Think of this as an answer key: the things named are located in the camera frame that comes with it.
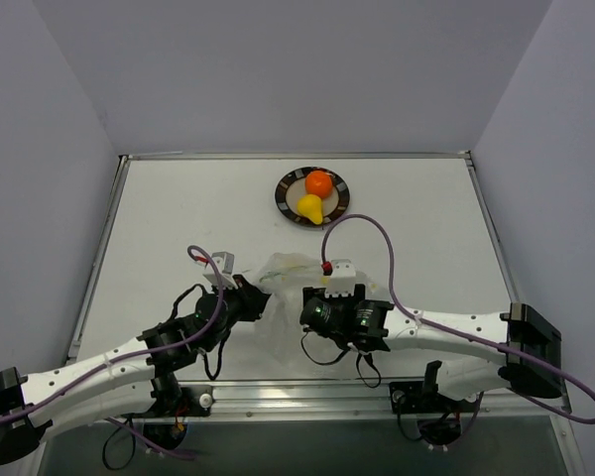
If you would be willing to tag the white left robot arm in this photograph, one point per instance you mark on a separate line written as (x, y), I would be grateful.
(136, 378)

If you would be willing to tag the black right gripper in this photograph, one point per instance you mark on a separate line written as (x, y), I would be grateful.
(308, 298)

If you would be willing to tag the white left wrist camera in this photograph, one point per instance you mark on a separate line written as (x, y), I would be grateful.
(224, 262)

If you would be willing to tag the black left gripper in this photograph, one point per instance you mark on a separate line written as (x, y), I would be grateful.
(251, 299)

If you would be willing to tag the aluminium front rail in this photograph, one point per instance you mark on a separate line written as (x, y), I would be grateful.
(310, 400)

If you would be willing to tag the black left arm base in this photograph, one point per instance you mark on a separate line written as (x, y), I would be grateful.
(161, 428)

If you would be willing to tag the yellow fake lemon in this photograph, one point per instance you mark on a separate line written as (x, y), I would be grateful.
(310, 207)

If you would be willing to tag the orange fake persimmon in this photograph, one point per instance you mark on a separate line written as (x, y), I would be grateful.
(319, 183)

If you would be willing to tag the clear printed plastic bag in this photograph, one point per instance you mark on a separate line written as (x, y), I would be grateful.
(301, 355)

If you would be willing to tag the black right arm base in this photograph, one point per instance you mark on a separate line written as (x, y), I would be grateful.
(441, 422)

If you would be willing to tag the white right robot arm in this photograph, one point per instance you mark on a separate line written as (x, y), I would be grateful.
(517, 349)

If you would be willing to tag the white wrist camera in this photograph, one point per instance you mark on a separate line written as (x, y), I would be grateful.
(224, 262)
(339, 278)

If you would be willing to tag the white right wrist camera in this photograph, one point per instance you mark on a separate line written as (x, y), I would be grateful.
(339, 278)

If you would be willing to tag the brown rimmed ceramic plate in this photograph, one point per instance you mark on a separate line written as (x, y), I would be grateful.
(290, 189)

